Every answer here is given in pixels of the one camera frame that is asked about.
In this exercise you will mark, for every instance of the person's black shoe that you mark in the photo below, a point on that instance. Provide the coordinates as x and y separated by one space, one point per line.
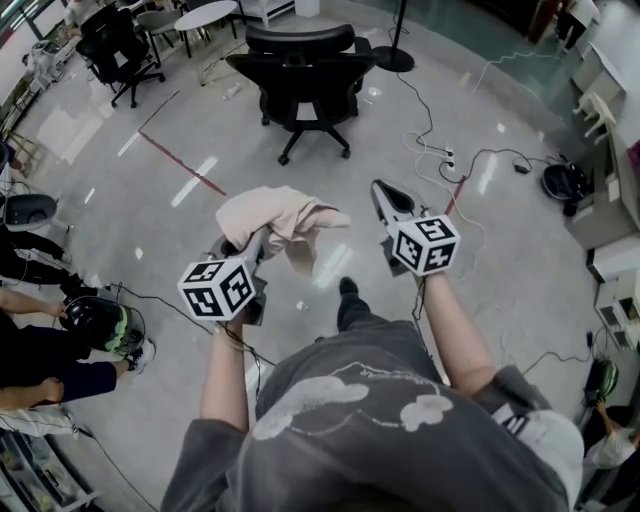
348 286

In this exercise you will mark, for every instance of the black floor lamp stand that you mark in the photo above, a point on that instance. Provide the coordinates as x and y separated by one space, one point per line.
395 57

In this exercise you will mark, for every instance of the grey shell chair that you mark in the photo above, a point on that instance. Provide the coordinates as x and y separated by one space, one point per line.
155 25

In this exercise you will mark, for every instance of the person's right forearm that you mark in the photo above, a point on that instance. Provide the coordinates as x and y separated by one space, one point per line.
460 340

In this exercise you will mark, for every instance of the white power strip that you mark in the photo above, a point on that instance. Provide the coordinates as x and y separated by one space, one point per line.
448 159

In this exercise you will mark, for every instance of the red floor tape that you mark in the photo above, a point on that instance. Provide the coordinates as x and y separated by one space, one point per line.
180 162

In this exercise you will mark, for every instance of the grey cabinet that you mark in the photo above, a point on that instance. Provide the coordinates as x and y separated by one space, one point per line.
605 210

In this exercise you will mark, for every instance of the white plastic stool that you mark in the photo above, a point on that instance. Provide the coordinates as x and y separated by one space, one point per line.
597 112

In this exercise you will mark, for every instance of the white cubby shelf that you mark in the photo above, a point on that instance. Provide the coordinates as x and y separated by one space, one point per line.
620 310

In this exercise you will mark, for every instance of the grey round stool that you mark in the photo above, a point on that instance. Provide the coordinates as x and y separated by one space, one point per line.
30 212

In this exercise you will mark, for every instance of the beige clothes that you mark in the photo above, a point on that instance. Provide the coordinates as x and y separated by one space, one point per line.
280 215

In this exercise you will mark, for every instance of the person's grey printed shirt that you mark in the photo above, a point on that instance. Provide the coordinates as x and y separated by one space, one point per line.
370 440

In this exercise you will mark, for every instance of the black mesh office chair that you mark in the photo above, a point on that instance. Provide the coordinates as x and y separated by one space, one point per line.
305 75

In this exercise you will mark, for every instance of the round white table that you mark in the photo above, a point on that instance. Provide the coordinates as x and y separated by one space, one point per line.
205 15

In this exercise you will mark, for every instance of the black round floor device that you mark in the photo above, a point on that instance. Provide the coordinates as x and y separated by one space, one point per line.
565 181

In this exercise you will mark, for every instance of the white equipment cart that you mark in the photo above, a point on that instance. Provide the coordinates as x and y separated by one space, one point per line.
47 62

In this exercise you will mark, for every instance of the low storage rack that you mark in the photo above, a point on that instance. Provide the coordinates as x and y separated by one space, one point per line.
35 470

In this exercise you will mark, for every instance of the black power adapter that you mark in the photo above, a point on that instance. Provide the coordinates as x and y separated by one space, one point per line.
522 168

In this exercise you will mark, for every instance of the person's left forearm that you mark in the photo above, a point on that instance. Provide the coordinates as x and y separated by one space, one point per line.
225 385

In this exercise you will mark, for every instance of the person's dark trouser leg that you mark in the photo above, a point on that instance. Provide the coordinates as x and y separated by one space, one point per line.
354 315

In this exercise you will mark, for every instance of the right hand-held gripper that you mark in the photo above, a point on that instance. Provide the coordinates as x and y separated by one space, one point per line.
425 245

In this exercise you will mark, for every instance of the black office chair with armrests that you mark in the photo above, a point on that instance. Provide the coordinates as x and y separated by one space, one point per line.
117 50

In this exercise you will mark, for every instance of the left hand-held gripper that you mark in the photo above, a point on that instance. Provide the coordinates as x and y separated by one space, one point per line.
215 290

